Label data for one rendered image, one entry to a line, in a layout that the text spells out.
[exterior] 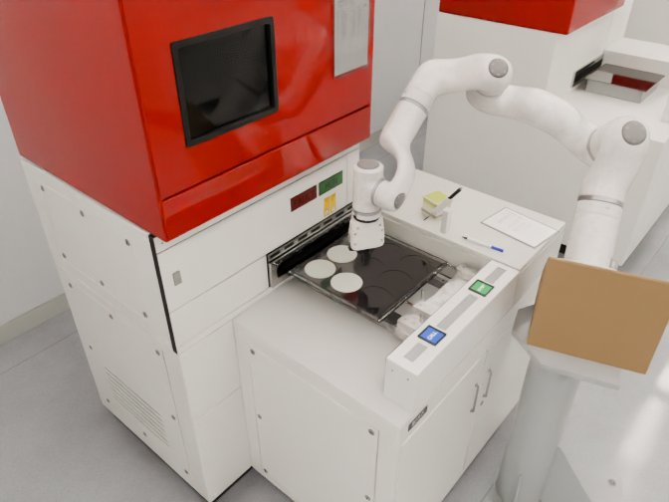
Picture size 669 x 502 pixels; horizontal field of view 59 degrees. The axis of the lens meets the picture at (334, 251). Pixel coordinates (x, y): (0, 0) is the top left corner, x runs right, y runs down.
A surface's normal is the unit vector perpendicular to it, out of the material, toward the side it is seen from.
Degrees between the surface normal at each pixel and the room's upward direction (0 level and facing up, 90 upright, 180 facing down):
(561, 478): 90
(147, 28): 90
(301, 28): 90
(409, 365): 0
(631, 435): 0
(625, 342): 90
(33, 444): 0
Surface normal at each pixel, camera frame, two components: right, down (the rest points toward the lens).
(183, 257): 0.76, 0.37
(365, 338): 0.00, -0.82
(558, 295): -0.38, 0.53
